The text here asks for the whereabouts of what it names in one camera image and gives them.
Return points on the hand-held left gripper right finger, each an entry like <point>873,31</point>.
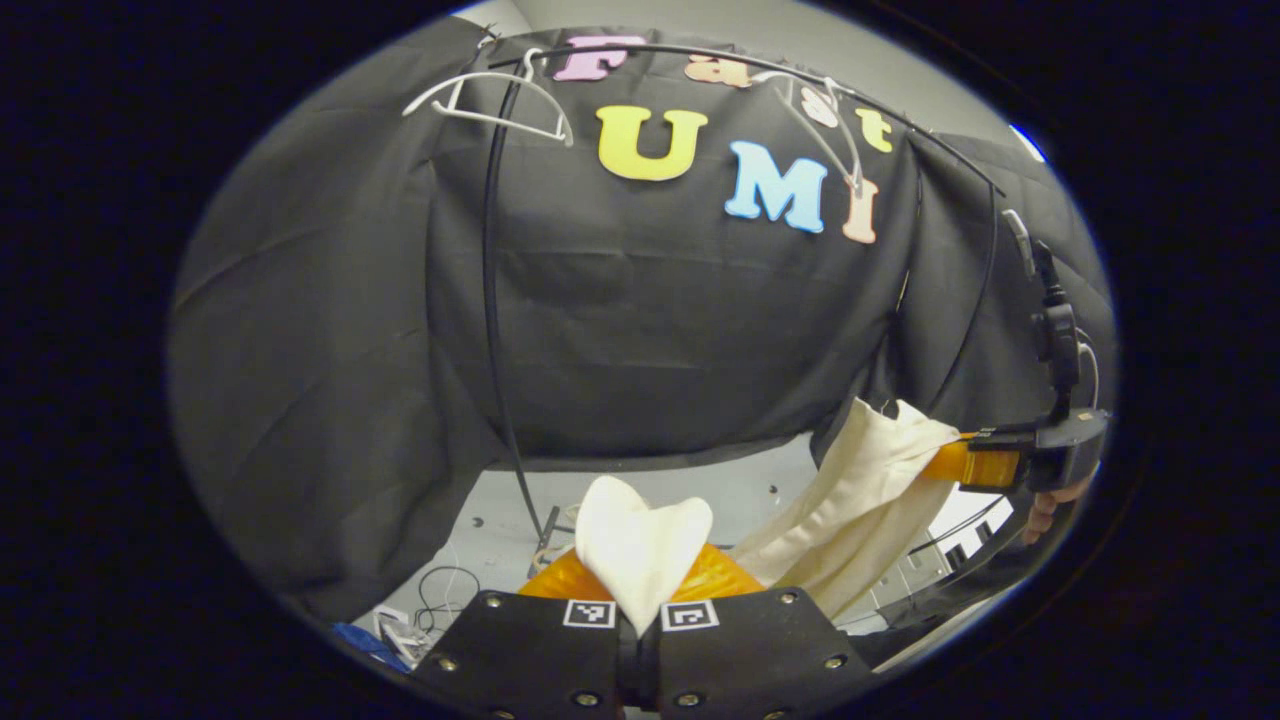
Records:
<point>750,660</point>

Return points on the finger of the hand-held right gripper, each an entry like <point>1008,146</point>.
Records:
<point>985,467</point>

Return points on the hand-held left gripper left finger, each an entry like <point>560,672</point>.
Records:
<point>540,660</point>

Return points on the white slotted laundry hamper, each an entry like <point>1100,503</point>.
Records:
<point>945,575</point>

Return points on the cream button shirt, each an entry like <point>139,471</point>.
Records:
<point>640,550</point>

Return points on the white clothes hanger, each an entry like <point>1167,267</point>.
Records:
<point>500,120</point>
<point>845,140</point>

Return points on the black clothes rack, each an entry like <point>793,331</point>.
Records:
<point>489,300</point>

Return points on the blue cloth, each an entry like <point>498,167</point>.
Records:
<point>370,645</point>

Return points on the black backdrop cloth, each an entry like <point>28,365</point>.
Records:
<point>650,330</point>

